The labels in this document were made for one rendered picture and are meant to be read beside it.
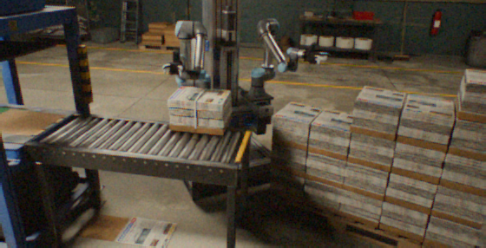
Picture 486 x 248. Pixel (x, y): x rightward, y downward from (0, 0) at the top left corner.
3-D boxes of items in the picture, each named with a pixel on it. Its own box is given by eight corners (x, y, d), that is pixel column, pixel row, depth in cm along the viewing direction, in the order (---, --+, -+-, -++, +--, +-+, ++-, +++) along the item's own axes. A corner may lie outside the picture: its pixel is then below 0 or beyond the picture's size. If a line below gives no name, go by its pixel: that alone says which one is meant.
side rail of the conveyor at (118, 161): (238, 182, 210) (239, 164, 205) (236, 187, 205) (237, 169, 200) (32, 157, 229) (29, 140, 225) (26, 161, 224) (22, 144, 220)
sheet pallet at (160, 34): (198, 46, 913) (197, 23, 893) (187, 53, 837) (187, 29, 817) (153, 43, 931) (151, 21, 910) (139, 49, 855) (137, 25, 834)
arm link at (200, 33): (210, 27, 283) (206, 83, 265) (196, 27, 283) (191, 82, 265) (209, 18, 272) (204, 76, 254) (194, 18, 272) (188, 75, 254)
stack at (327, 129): (284, 185, 331) (291, 100, 301) (422, 227, 280) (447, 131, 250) (265, 206, 299) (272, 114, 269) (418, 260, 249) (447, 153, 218)
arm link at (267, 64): (256, 81, 320) (259, 18, 301) (265, 77, 331) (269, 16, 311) (266, 83, 313) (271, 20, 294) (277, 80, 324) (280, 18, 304)
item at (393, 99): (364, 87, 266) (364, 85, 266) (406, 93, 254) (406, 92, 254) (354, 101, 236) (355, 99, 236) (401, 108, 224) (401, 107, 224)
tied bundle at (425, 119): (400, 122, 263) (407, 93, 255) (445, 131, 251) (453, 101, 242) (395, 142, 232) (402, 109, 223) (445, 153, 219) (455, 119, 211)
